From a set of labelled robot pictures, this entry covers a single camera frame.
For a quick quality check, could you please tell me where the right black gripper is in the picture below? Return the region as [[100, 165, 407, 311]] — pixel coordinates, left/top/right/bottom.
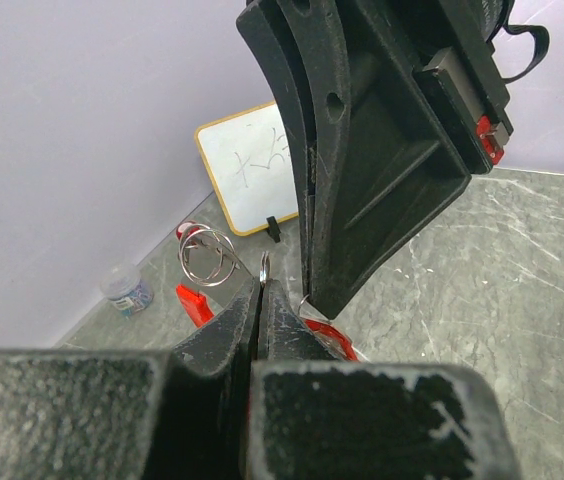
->
[[276, 1, 512, 318]]

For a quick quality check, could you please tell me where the small whiteboard wood frame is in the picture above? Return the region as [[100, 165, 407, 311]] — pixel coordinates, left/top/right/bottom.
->
[[194, 102, 298, 236]]

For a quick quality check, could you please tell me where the clear paperclip jar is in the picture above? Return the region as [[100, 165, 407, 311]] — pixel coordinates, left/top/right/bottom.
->
[[100, 263, 154, 317]]

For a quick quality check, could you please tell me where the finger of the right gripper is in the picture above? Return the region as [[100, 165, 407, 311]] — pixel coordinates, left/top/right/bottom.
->
[[236, 4, 318, 305]]

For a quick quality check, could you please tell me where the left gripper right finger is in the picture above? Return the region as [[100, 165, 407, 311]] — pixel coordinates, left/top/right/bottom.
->
[[249, 280, 521, 479]]

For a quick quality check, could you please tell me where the red key tag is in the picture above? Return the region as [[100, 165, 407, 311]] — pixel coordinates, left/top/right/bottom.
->
[[297, 295, 368, 362]]

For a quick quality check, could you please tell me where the red handle keyring chain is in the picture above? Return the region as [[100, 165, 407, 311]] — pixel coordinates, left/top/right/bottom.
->
[[174, 220, 363, 364]]

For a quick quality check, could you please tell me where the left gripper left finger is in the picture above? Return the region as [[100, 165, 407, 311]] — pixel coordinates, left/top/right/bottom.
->
[[0, 280, 258, 479]]

